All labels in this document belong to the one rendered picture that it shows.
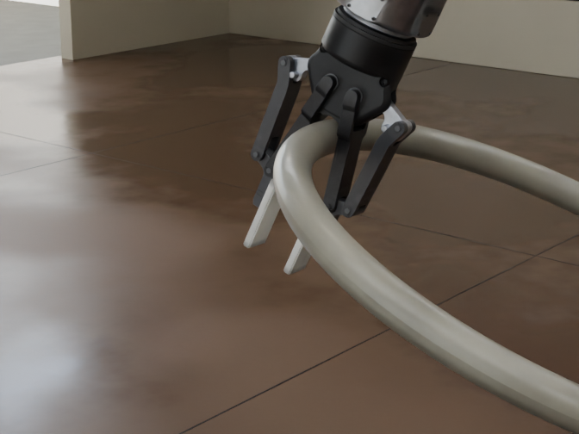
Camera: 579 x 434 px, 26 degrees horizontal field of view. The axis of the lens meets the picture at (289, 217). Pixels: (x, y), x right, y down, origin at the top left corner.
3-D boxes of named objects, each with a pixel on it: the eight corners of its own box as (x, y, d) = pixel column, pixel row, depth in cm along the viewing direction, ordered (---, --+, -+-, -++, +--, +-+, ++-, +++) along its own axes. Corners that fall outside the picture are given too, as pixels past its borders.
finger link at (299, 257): (327, 199, 112) (334, 203, 111) (298, 264, 114) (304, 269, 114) (312, 204, 109) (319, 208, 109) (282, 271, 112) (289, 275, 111)
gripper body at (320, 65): (317, -3, 103) (275, 97, 107) (402, 44, 100) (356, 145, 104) (357, -3, 110) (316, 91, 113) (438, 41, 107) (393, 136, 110)
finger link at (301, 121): (337, 83, 106) (325, 72, 106) (266, 181, 110) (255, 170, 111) (357, 80, 109) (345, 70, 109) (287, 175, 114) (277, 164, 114)
